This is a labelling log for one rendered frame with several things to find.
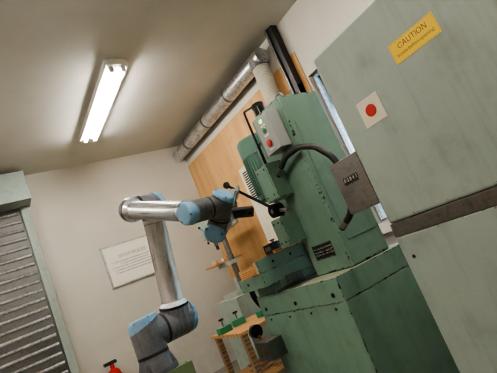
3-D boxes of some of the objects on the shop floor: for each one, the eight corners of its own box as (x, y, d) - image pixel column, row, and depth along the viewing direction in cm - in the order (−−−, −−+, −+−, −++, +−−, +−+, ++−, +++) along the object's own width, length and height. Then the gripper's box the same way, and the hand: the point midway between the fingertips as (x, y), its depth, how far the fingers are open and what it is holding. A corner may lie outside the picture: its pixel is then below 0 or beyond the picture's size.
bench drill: (273, 349, 444) (219, 215, 471) (308, 347, 395) (246, 197, 422) (238, 371, 415) (183, 227, 442) (271, 371, 366) (207, 209, 393)
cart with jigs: (294, 362, 364) (266, 293, 375) (334, 363, 317) (301, 284, 328) (233, 400, 329) (204, 323, 339) (268, 408, 282) (233, 318, 292)
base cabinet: (389, 418, 201) (329, 281, 213) (504, 436, 154) (418, 259, 166) (326, 475, 176) (262, 317, 188) (440, 517, 129) (345, 302, 141)
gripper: (212, 195, 179) (225, 179, 197) (214, 235, 187) (225, 216, 205) (231, 197, 177) (242, 180, 195) (232, 237, 185) (242, 217, 203)
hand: (239, 199), depth 199 cm, fingers open, 14 cm apart
